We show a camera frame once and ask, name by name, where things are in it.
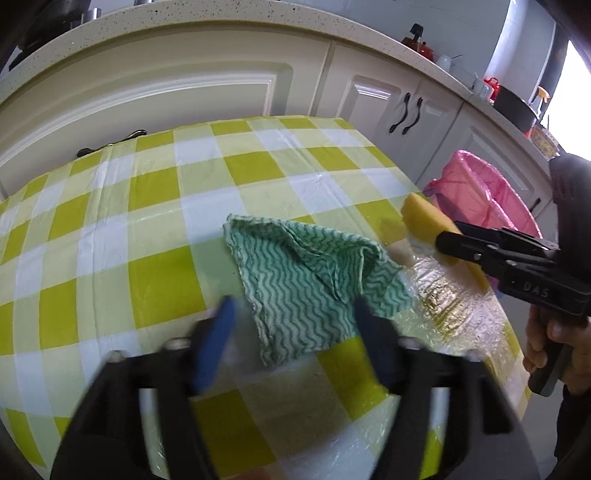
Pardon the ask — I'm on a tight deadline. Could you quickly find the green checkered tablecloth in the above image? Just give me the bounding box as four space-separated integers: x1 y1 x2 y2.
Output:
0 115 534 480

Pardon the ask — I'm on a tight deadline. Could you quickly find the person's right hand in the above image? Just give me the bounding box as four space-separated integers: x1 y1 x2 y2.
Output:
523 305 591 395

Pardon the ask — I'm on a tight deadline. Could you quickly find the pink trash bin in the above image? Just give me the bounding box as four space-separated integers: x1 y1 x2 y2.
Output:
422 149 546 238

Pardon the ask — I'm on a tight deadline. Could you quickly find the white kitchen cabinet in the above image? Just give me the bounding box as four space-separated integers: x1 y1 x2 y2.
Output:
0 28 559 232

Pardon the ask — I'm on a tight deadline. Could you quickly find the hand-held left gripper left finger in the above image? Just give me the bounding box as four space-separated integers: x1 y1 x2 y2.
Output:
50 295 236 480

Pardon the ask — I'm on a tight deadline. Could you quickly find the yellow sponge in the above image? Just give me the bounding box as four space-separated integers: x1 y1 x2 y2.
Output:
401 193 490 291

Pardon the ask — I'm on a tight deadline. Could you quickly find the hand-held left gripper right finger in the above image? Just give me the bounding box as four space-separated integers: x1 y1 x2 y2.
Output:
353 295 541 480

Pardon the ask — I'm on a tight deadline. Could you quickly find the green wavy striped cloth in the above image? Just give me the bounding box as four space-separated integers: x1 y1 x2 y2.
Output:
223 213 414 370

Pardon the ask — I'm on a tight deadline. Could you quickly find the yellow patterned bowl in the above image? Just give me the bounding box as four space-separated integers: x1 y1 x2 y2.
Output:
530 127 560 160

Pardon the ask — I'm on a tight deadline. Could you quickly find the black pot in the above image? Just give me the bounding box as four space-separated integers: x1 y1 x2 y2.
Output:
493 85 539 134

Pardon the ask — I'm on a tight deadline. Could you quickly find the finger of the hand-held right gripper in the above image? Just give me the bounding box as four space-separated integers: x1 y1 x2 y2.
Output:
455 222 558 254
436 232 507 276

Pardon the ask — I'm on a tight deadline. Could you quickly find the red kettle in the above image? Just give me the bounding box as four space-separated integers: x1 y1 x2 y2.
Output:
401 24 435 61

